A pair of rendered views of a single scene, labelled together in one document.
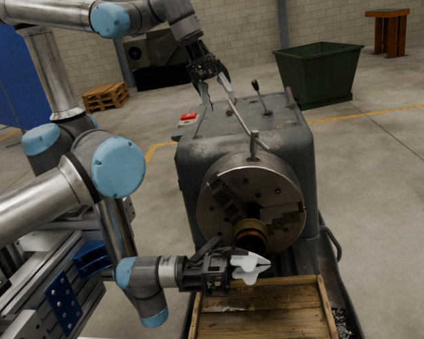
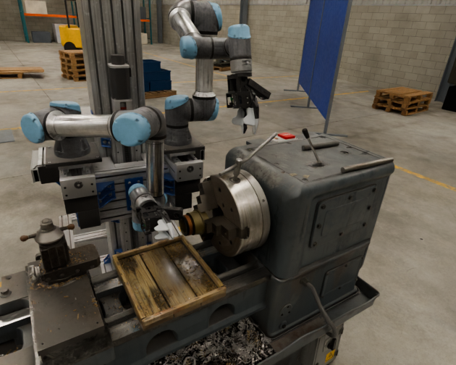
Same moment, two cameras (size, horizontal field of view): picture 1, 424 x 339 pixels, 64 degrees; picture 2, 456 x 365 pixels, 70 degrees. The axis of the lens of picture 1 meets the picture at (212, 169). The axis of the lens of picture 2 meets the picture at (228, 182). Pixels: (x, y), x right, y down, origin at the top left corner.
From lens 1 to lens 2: 0.88 m
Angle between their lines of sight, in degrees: 42
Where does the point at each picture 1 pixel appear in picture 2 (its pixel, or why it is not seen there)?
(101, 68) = (423, 70)
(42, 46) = not seen: hidden behind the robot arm
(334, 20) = not seen: outside the picture
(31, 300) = (115, 177)
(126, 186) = (127, 140)
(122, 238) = (150, 174)
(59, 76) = (203, 69)
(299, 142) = (286, 193)
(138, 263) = (137, 189)
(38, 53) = not seen: hidden behind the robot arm
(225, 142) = (252, 162)
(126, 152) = (131, 123)
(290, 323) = (175, 287)
